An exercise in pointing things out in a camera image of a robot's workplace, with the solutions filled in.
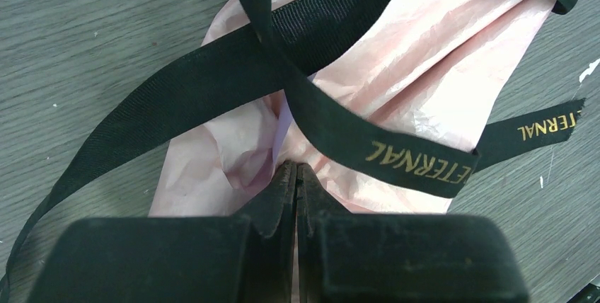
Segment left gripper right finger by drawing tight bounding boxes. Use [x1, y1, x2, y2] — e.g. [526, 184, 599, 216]
[296, 164, 529, 302]

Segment black ribbon gold lettering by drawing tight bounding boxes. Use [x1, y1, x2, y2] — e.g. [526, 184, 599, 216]
[6, 0, 584, 273]

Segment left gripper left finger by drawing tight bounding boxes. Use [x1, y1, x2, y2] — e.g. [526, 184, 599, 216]
[28, 162, 296, 302]

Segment pink paper flower bouquet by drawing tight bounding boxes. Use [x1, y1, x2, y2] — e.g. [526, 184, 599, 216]
[149, 0, 555, 217]

